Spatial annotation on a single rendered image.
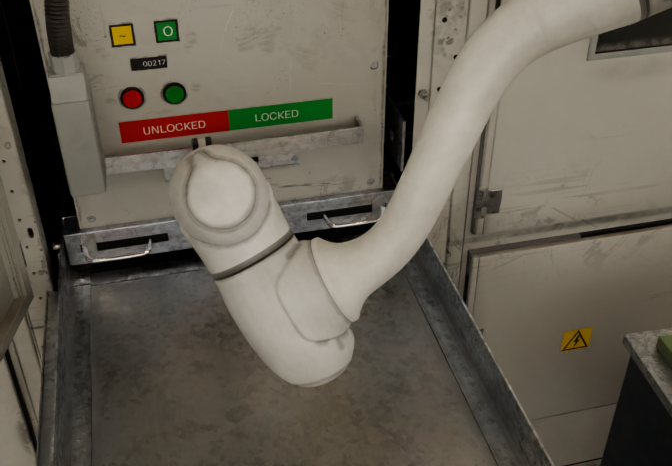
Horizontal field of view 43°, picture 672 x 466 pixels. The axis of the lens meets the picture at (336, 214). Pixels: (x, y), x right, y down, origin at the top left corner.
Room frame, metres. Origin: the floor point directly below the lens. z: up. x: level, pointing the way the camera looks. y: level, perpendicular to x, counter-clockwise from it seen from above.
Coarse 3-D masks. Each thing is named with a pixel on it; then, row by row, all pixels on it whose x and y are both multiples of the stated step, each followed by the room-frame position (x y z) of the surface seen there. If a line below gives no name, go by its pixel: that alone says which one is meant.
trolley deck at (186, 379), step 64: (128, 320) 0.93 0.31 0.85; (192, 320) 0.93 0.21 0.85; (384, 320) 0.93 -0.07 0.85; (128, 384) 0.81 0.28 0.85; (192, 384) 0.81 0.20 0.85; (256, 384) 0.81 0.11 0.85; (384, 384) 0.80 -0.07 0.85; (448, 384) 0.80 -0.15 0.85; (128, 448) 0.70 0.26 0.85; (192, 448) 0.70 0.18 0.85; (256, 448) 0.70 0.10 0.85; (320, 448) 0.70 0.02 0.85; (384, 448) 0.70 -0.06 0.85; (448, 448) 0.70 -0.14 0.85
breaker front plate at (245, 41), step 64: (128, 0) 1.09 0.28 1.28; (192, 0) 1.11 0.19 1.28; (256, 0) 1.13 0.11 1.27; (320, 0) 1.15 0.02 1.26; (384, 0) 1.17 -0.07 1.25; (128, 64) 1.08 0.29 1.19; (192, 64) 1.11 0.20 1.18; (256, 64) 1.13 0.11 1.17; (320, 64) 1.15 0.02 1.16; (384, 64) 1.17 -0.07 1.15; (256, 128) 1.13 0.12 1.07; (320, 128) 1.15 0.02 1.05; (128, 192) 1.08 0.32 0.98; (320, 192) 1.15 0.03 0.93
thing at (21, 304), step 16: (0, 176) 0.99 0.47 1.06; (0, 192) 0.98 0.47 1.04; (0, 224) 1.00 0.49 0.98; (16, 240) 0.99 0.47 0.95; (0, 256) 0.99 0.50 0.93; (16, 256) 0.98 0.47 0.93; (0, 272) 0.97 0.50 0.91; (16, 272) 1.00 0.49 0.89; (0, 288) 0.96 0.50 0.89; (0, 304) 0.95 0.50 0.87; (16, 304) 0.98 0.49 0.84; (0, 320) 0.93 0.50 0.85; (16, 320) 0.93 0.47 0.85; (0, 336) 0.91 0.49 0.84; (0, 352) 0.86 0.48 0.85
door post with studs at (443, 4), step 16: (432, 0) 1.15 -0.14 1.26; (448, 0) 1.15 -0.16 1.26; (464, 0) 1.15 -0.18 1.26; (432, 16) 1.15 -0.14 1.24; (448, 16) 1.15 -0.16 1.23; (464, 16) 1.15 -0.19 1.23; (432, 32) 1.15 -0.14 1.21; (448, 32) 1.15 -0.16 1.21; (432, 48) 1.15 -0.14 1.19; (448, 48) 1.15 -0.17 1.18; (432, 64) 1.14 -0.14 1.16; (448, 64) 1.15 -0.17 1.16; (416, 80) 1.14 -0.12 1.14; (432, 80) 1.14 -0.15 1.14; (416, 96) 1.14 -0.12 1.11; (432, 96) 1.14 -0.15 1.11; (416, 112) 1.14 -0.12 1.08; (416, 128) 1.14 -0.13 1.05; (448, 208) 1.16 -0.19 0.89; (432, 240) 1.15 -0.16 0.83
